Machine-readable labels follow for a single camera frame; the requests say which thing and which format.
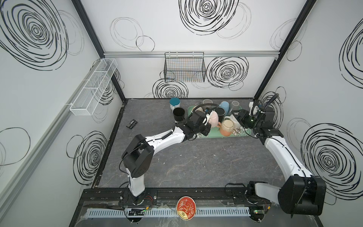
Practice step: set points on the small black device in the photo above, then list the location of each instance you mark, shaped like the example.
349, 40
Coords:
132, 124

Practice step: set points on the pink mug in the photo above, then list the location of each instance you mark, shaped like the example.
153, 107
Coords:
214, 120

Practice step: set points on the white speckled mug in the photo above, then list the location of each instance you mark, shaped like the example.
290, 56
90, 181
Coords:
231, 117

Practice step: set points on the black and white mug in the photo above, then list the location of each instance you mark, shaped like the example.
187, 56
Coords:
179, 114

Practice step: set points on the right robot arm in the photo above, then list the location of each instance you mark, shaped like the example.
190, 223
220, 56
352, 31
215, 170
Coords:
302, 193

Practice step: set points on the white slotted cable duct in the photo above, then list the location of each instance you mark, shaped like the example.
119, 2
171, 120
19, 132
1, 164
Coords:
167, 212

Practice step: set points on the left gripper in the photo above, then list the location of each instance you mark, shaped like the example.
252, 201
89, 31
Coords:
204, 125

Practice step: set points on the white wire shelf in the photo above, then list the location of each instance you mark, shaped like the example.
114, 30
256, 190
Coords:
90, 95

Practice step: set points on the light blue mug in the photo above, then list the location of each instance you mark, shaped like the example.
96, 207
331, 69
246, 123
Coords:
226, 106

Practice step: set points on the orange peach mug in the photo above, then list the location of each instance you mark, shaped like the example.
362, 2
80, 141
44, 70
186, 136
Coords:
226, 127

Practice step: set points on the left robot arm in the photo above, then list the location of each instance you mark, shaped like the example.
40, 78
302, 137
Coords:
138, 155

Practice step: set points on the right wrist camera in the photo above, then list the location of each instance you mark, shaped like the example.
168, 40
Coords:
253, 107

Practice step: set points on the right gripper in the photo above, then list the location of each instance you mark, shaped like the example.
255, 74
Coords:
242, 118

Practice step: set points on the black wire basket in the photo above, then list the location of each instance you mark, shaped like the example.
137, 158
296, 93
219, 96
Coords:
184, 67

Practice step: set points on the teal and white mug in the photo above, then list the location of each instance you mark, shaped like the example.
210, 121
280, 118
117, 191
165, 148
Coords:
174, 103

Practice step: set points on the green floral tray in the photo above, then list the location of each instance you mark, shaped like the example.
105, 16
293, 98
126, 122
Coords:
215, 132

